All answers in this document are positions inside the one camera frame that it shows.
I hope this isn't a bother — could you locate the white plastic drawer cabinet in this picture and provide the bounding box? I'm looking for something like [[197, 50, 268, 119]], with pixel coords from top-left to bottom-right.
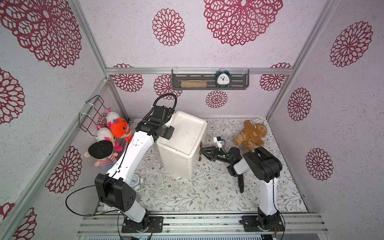
[[157, 111, 207, 180]]

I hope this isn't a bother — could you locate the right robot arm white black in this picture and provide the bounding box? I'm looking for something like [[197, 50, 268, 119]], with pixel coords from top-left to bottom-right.
[[199, 146, 283, 226]]

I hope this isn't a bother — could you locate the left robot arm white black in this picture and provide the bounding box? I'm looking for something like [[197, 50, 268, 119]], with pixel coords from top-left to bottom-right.
[[95, 106, 175, 225]]

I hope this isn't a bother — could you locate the brown gingerbread plush toy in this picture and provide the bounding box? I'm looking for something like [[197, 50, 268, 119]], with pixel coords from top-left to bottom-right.
[[233, 120, 268, 152]]

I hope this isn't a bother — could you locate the orange shark plush toy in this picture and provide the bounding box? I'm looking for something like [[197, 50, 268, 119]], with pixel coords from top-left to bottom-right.
[[111, 118, 134, 144]]

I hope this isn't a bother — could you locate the pink eared white plush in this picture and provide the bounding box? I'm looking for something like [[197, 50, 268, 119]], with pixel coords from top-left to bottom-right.
[[106, 110, 120, 128]]

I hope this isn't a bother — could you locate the white plush doll striped shirt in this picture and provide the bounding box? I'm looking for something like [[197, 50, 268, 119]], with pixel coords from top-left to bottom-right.
[[96, 128, 123, 152]]

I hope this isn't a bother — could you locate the black haired plush doll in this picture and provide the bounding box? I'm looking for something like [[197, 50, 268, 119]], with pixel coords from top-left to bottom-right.
[[84, 140, 118, 171]]

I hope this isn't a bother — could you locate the teal alarm clock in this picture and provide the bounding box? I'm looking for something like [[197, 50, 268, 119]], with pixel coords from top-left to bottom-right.
[[216, 71, 231, 88]]

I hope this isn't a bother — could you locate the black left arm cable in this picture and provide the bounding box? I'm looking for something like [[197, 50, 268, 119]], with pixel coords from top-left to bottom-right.
[[140, 93, 178, 122]]

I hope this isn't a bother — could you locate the black wire wall basket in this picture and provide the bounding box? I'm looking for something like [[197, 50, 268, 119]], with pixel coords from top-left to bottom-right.
[[78, 95, 111, 137]]

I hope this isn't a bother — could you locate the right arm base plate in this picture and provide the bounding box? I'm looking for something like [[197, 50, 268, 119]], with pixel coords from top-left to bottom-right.
[[240, 214, 285, 232]]

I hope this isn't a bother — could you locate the grey wall shelf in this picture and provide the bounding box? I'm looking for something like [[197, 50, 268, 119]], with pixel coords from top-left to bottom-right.
[[171, 68, 250, 90]]

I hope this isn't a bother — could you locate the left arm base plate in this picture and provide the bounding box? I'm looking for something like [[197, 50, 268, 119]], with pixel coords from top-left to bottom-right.
[[121, 216, 164, 234]]

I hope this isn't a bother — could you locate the aluminium mounting rail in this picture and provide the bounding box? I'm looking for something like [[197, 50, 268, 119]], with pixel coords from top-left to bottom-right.
[[76, 212, 328, 237]]

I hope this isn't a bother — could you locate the aluminium frame profile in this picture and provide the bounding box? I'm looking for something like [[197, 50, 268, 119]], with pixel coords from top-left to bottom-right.
[[0, 77, 109, 238]]

